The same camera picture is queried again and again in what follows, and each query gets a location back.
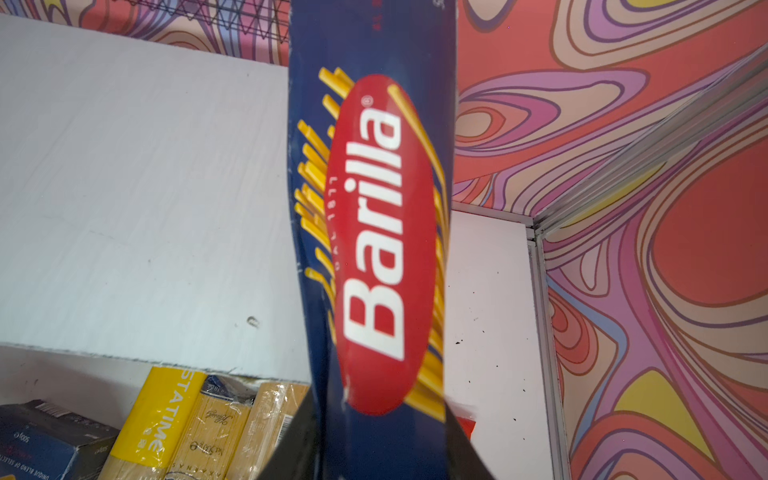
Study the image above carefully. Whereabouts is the blue Barilla rigatoni box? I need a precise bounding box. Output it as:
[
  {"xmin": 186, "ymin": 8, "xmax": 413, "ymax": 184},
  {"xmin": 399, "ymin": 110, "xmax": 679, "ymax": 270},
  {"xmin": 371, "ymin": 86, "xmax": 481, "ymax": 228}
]
[{"xmin": 1, "ymin": 399, "xmax": 119, "ymax": 480}]

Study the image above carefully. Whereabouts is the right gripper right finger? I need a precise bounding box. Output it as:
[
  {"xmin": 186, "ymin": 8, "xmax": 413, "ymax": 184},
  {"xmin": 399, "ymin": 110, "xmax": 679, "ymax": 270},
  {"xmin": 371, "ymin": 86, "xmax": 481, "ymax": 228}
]
[{"xmin": 446, "ymin": 415, "xmax": 494, "ymax": 480}]

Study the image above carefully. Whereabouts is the dark blue spaghetti bag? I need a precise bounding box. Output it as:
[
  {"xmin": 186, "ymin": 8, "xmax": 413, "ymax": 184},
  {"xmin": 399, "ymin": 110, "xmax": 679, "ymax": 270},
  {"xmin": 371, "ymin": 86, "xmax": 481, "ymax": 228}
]
[{"xmin": 165, "ymin": 375, "xmax": 255, "ymax": 480}]

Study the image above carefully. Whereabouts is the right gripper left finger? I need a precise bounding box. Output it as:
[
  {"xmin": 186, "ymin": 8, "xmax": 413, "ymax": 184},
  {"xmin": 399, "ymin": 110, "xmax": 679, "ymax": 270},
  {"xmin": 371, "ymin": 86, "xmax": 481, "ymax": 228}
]
[{"xmin": 257, "ymin": 392, "xmax": 322, "ymax": 480}]

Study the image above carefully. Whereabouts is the blue Barilla spaghetti box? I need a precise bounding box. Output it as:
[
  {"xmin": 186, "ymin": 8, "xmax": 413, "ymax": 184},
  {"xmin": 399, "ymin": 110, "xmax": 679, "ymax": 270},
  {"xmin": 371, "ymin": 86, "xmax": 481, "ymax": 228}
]
[{"xmin": 287, "ymin": 1, "xmax": 458, "ymax": 479}]

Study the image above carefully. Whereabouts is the yellow Pastatime spaghetti bag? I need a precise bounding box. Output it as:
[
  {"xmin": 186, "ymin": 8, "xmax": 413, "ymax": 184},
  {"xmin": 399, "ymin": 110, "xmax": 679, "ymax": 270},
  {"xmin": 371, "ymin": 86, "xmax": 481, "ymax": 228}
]
[{"xmin": 99, "ymin": 367, "xmax": 207, "ymax": 480}]

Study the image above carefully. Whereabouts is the black wire basket back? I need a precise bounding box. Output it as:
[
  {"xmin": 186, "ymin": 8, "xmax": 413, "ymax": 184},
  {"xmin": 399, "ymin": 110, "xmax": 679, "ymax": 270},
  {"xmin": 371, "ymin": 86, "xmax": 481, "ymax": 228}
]
[{"xmin": 128, "ymin": 0, "xmax": 291, "ymax": 44}]

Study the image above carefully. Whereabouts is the white two-tier shelf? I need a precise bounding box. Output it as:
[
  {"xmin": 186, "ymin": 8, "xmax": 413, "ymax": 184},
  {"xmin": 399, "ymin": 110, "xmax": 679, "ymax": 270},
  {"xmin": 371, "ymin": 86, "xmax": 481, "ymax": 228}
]
[{"xmin": 0, "ymin": 13, "xmax": 313, "ymax": 409}]

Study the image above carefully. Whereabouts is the red noodle bag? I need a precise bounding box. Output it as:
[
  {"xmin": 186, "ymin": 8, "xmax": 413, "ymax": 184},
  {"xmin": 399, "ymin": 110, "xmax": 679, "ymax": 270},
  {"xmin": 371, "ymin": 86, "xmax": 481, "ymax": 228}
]
[{"xmin": 449, "ymin": 402, "xmax": 477, "ymax": 439}]

